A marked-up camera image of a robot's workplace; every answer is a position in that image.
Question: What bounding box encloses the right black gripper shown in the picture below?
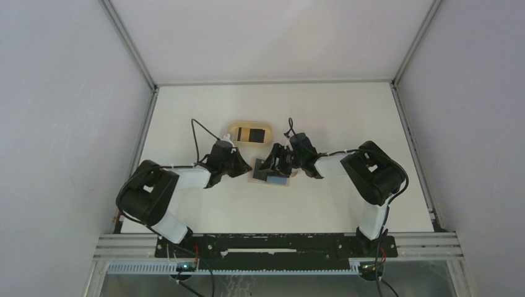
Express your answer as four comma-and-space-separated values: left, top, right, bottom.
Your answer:
258, 143, 305, 179

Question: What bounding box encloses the grey card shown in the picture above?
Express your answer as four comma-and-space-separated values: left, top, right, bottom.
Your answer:
251, 158, 271, 182

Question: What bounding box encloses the beige card holder wallet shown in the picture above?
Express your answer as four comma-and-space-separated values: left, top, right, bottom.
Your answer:
247, 157, 298, 186

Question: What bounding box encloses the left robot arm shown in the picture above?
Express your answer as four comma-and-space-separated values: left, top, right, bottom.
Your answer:
116, 140, 252, 258

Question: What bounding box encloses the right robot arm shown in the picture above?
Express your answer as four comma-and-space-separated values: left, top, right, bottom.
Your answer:
258, 132, 409, 257

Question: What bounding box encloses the black card in tray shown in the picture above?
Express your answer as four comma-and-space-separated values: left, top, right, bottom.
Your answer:
248, 128, 266, 143

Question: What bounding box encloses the wooden oval tray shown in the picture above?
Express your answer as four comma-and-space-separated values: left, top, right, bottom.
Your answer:
227, 121, 273, 146

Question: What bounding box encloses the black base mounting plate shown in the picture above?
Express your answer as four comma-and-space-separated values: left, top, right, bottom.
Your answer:
154, 233, 399, 270

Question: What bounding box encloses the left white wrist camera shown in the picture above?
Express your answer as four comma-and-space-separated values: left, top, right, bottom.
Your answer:
220, 133, 235, 146

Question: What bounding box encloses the white cable duct strip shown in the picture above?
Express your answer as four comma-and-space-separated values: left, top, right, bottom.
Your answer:
106, 261, 362, 275

